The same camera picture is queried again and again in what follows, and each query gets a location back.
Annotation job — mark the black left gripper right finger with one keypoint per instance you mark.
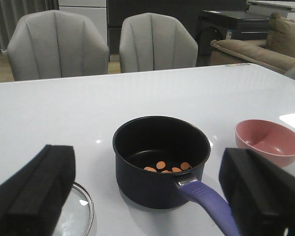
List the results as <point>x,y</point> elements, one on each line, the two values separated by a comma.
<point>261,195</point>

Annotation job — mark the orange ham slice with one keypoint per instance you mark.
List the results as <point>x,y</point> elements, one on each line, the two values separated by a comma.
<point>176,169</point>
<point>160,165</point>
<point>185,166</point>
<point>150,169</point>

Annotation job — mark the pink plastic bowl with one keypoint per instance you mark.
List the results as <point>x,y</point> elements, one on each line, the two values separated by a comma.
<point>271,140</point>

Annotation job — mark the glass lid blue knob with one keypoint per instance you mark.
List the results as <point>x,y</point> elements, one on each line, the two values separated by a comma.
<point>77,214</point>

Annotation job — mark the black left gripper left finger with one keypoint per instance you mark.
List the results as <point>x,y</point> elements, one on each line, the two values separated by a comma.
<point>31,200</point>

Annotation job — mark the right grey upholstered chair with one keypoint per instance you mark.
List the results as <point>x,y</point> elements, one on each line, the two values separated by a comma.
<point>151,41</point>

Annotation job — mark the dark blue saucepan purple handle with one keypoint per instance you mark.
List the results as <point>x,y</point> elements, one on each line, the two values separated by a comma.
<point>142,142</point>

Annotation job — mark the left grey upholstered chair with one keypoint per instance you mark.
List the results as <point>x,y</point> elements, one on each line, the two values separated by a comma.
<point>56,44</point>

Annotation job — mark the beige sofa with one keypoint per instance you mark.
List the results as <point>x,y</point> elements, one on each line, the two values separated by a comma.
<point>276,53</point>

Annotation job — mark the white cabinet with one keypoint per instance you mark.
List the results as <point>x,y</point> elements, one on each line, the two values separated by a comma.
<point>96,10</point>

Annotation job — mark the dark side table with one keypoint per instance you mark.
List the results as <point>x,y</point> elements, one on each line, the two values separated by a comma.
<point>220,25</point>

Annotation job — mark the grey upholstered chair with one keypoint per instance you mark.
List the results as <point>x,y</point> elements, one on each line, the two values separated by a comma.
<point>151,41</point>
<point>56,44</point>

